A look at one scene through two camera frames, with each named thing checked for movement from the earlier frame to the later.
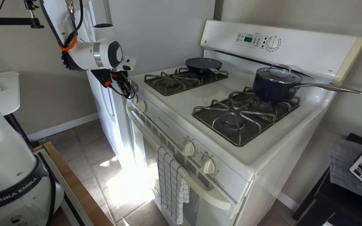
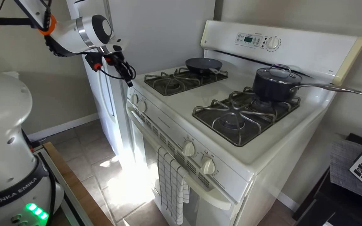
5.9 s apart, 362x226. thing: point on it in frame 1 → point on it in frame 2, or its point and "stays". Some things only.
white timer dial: (273, 43) stays
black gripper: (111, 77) → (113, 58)
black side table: (342, 197) stays
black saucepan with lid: (279, 84) stays
